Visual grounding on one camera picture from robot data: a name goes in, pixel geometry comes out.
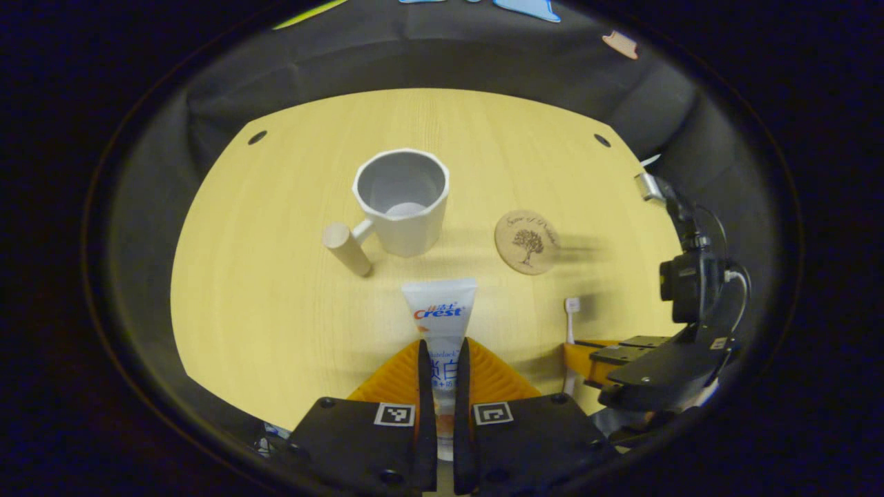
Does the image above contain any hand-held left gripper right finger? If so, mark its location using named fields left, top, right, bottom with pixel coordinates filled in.
left=452, top=336, right=620, bottom=497

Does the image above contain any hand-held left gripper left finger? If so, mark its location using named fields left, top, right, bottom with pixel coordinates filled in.
left=285, top=337, right=439, bottom=497

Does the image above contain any white toothbrush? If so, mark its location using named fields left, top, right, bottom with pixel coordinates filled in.
left=563, top=297, right=582, bottom=398

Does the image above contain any white toothpaste tube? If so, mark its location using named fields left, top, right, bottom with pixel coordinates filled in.
left=401, top=277, right=479, bottom=462

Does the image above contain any round wooden coaster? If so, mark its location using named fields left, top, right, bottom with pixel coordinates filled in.
left=494, top=209, right=561, bottom=276

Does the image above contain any white cup with wooden handle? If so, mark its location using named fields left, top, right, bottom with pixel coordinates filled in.
left=322, top=148, right=451, bottom=278

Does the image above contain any light wooden desktop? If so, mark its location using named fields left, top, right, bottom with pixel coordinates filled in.
left=170, top=88, right=684, bottom=432

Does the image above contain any black camera cable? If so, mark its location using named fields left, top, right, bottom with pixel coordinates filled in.
left=698, top=204, right=731, bottom=260

